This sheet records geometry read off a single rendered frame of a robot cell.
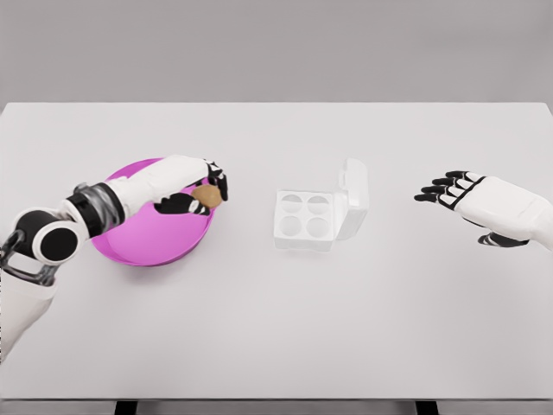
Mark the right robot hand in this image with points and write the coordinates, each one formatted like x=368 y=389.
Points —
x=488 y=194

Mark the brown egg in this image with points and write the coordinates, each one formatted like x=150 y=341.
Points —
x=207 y=195

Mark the white egg box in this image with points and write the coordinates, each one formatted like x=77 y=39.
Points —
x=319 y=212

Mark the pink bowl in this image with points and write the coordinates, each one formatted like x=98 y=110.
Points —
x=160 y=235

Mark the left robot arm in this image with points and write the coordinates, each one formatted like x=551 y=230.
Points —
x=108 y=199

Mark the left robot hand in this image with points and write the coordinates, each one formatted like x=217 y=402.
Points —
x=183 y=173

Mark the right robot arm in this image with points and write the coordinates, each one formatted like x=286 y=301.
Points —
x=542 y=220

